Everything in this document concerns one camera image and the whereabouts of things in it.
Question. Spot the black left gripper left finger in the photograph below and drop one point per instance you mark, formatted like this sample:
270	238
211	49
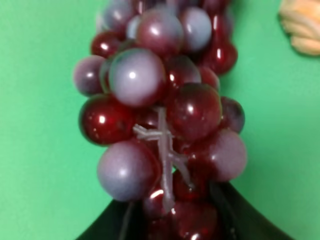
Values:
119	221

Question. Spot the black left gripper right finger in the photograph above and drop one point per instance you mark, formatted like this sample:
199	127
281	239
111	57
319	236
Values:
240	220

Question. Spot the red grape bunch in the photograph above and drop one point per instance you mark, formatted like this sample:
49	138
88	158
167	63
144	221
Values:
152	88

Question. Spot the orange striped bread roll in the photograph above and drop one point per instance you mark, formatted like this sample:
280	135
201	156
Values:
300	19

